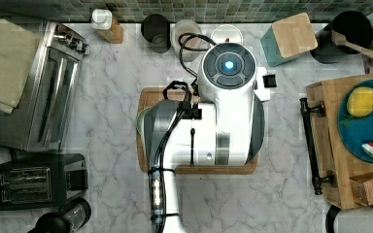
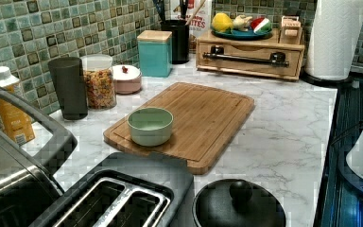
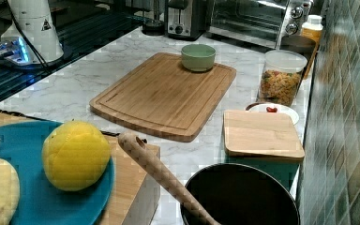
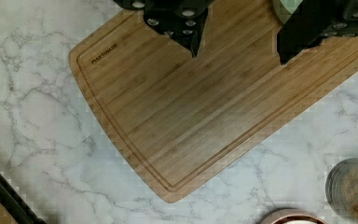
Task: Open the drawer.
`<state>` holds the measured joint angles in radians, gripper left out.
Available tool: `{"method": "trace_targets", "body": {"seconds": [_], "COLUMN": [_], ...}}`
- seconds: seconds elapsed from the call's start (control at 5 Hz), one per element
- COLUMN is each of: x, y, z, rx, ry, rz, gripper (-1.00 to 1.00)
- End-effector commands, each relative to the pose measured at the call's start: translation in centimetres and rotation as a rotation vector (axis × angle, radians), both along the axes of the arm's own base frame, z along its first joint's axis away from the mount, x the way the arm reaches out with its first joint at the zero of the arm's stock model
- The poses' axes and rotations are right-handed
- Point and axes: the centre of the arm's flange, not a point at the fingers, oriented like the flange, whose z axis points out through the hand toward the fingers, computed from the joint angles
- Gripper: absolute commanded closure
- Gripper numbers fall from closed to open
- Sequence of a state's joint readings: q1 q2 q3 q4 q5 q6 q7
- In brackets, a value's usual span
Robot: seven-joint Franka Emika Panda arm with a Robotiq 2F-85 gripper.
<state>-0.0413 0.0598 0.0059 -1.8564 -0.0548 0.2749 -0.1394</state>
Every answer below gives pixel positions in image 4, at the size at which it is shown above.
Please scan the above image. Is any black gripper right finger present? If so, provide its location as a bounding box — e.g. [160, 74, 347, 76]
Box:
[277, 0, 358, 64]

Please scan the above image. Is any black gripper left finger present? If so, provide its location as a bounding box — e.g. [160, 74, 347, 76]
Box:
[113, 0, 214, 58]

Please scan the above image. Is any pale green round object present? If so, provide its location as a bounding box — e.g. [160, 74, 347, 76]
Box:
[272, 0, 303, 24]

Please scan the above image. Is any bamboo cutting board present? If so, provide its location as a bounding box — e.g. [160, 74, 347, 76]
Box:
[69, 0, 358, 203]

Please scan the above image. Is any glass jar with contents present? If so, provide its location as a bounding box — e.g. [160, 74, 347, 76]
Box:
[325, 158, 358, 222]

